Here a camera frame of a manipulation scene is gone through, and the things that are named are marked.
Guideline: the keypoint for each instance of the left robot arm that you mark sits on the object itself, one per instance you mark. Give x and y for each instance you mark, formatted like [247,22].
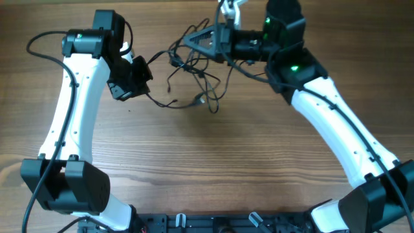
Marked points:
[63,178]

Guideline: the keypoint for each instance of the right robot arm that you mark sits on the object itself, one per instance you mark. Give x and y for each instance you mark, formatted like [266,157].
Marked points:
[382,185]

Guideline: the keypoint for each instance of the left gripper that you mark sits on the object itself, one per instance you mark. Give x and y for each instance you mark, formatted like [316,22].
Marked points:
[141,87]

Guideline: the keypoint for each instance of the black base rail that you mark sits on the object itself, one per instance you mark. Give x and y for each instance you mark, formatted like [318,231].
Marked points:
[288,222]

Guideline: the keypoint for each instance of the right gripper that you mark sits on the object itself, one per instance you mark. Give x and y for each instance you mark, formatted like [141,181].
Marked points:
[222,41]

